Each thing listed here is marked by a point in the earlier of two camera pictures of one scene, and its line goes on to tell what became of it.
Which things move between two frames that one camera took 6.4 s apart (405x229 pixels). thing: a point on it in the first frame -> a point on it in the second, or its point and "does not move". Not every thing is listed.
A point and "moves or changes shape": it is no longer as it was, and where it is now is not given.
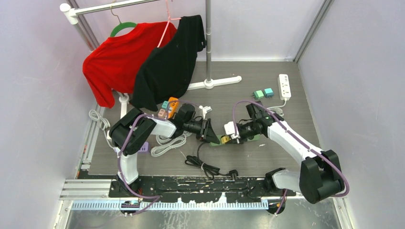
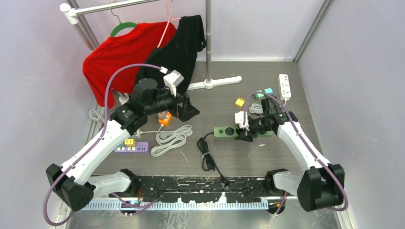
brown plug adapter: [162, 113] does not move
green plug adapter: [258, 94] does not move
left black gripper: [209, 136] -> [186, 111]
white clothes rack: [73, 17] does not move
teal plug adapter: [268, 92] does not move
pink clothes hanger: [166, 25] does not move
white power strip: [284, 87] does not move
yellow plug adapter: [224, 139] moves or changes shape
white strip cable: [278, 109] moves or changes shape
